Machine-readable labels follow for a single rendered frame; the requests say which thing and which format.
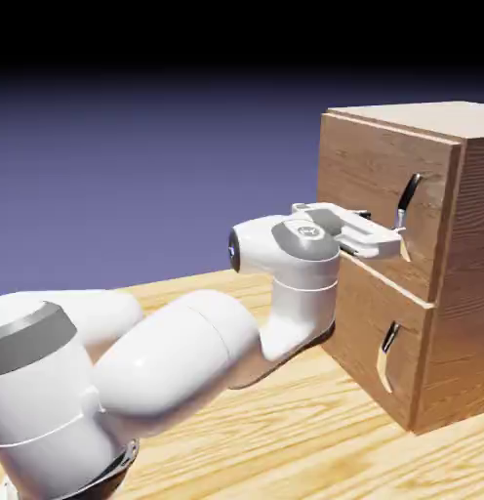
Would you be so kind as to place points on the light wooden cabinet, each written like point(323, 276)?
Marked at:
point(456, 273)

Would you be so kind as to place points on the wooden cabinet door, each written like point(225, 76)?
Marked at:
point(363, 168)
point(367, 336)

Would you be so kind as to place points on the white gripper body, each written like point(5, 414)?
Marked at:
point(369, 234)

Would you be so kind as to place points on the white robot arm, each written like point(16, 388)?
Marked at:
point(168, 351)

